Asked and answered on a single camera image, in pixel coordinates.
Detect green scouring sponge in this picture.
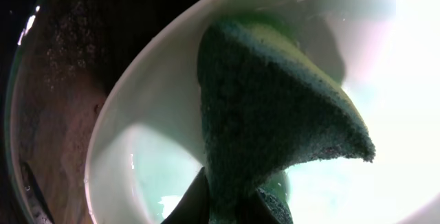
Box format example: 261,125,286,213
197,14,375,223

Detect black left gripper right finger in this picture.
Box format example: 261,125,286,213
240,188,294,224

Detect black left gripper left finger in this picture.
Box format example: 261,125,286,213
162,167,210,224

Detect mint green plate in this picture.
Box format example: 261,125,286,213
84,0,439,223

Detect round black tray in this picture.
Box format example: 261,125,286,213
1,0,198,223

